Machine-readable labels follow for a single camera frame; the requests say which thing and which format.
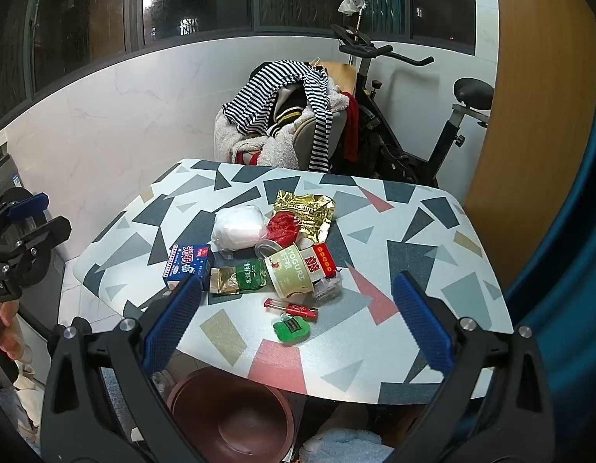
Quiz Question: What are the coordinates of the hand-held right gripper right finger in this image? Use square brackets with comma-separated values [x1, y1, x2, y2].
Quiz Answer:
[392, 270, 556, 463]

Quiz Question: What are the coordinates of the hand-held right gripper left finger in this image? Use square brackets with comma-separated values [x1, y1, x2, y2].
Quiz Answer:
[40, 275, 205, 463]

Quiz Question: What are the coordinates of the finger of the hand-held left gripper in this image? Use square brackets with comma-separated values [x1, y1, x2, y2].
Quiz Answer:
[0, 216, 72, 264]
[0, 193, 50, 241]

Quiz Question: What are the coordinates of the blue milk carton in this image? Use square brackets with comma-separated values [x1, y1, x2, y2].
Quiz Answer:
[162, 242, 215, 291]

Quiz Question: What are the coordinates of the green and gold packet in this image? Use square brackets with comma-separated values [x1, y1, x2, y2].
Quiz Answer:
[210, 258, 270, 296]

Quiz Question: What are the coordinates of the clear plastic wrapper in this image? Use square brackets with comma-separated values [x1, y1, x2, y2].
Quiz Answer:
[311, 270, 345, 304]

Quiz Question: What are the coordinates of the brown round bin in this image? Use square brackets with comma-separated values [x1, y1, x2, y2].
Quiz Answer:
[167, 367, 297, 463]

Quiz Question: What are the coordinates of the red tube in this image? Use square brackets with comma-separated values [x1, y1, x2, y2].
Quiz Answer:
[263, 298, 320, 322]

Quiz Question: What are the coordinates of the small green packet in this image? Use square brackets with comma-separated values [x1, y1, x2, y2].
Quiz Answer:
[273, 315, 312, 346]

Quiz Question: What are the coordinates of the red and white box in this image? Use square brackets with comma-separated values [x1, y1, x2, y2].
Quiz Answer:
[300, 243, 340, 283]

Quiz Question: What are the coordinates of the beige paper cup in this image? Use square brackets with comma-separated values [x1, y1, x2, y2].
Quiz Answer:
[263, 243, 314, 300]

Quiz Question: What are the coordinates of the gold foil wrapper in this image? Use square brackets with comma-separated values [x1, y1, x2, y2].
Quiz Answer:
[273, 189, 337, 245]

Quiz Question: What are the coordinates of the person's left hand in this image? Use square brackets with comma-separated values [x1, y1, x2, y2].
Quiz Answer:
[0, 299, 28, 362]

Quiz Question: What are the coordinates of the cream cloth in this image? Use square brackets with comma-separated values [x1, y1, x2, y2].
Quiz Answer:
[11, 359, 53, 444]

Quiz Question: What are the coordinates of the geometric patterned table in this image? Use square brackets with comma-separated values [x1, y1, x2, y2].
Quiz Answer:
[57, 157, 515, 406]

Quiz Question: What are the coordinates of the person's fleece clad leg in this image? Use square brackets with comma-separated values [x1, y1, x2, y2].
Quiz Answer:
[298, 427, 395, 463]

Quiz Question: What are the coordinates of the blue curtain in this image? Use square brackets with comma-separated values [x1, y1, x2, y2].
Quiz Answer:
[503, 24, 596, 463]

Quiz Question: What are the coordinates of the white fleece blanket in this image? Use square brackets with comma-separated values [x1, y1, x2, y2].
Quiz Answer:
[214, 91, 351, 169]

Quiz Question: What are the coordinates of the red cloth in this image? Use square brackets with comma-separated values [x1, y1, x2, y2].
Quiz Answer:
[343, 96, 360, 163]

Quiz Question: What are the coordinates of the dark framed window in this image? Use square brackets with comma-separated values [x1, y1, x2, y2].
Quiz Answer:
[0, 0, 477, 128]

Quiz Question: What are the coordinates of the wooden door panel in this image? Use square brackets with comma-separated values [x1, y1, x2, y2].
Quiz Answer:
[464, 0, 596, 290]

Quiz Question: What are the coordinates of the black exercise bike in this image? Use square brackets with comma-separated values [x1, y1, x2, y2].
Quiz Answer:
[329, 24, 496, 189]

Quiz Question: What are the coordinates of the striped shirt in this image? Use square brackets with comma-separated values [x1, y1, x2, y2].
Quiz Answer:
[224, 60, 333, 172]

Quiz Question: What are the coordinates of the dark jacket with yellow stripes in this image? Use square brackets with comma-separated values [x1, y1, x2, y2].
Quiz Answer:
[252, 70, 312, 131]

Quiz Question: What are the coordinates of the beige chair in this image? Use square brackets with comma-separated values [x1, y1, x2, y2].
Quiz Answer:
[214, 60, 361, 174]

